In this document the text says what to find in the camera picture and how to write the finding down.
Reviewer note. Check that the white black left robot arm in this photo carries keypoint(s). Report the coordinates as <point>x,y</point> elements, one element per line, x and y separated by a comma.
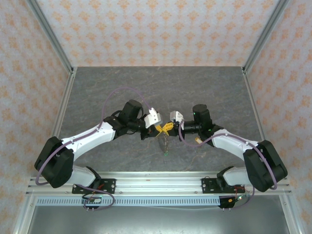
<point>90,139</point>

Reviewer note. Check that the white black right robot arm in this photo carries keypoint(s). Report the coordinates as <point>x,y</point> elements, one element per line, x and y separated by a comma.
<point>231,143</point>

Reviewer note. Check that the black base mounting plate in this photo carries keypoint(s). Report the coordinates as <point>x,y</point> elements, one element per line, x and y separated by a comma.
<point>207,187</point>
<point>108,186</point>

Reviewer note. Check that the grey metal panel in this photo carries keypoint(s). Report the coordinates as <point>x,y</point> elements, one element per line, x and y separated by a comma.
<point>158,221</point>

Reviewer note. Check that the small circuit board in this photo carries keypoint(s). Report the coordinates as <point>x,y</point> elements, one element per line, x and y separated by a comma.
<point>93,200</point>
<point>231,200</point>

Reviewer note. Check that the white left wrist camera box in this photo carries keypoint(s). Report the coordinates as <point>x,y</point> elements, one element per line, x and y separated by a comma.
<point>152,119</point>

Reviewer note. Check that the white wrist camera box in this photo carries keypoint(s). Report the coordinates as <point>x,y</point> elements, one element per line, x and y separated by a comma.
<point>176,116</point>
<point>152,119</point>

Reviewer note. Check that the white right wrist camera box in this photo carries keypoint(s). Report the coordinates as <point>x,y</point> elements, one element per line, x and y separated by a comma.
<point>176,116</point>

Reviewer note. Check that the aluminium mounting rail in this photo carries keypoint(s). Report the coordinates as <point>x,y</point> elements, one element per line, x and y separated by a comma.
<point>158,186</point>

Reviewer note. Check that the aluminium table side rail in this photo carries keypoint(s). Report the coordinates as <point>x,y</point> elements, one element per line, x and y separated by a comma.
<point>254,107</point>
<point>63,107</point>

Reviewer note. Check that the aluminium frame post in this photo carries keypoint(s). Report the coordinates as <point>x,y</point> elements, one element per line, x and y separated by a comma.
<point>264,36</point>
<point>51,36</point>

